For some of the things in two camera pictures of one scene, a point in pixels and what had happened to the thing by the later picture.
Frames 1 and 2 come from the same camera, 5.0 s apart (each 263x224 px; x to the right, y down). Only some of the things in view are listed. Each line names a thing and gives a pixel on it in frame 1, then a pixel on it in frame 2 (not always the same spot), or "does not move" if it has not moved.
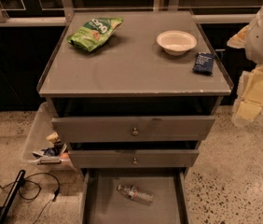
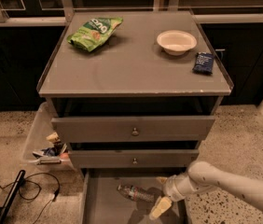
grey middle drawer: (134, 158) does not move
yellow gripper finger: (239, 40) to (161, 179)
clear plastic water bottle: (136, 194) does not move
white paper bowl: (176, 42) does not move
